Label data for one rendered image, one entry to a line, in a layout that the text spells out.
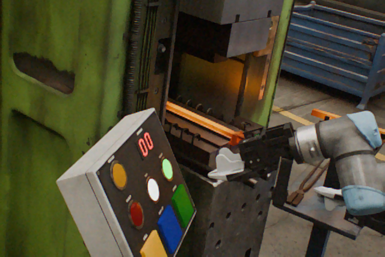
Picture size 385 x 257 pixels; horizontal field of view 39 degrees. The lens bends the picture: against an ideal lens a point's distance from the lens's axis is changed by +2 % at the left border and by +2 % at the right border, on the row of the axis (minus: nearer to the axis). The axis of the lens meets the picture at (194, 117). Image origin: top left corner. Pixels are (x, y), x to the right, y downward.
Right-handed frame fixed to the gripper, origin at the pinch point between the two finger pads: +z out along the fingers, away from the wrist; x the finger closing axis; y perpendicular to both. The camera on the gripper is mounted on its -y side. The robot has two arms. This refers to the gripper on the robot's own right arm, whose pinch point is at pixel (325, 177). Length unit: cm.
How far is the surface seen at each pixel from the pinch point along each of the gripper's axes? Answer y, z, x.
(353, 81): 78, 127, 356
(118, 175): -17, 14, -66
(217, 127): -0.9, 37.1, -0.9
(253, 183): 12.1, 21.3, 0.2
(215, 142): 0.9, 32.6, -7.2
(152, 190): -9, 15, -56
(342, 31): 36, 150, 357
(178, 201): -2.8, 14.5, -46.0
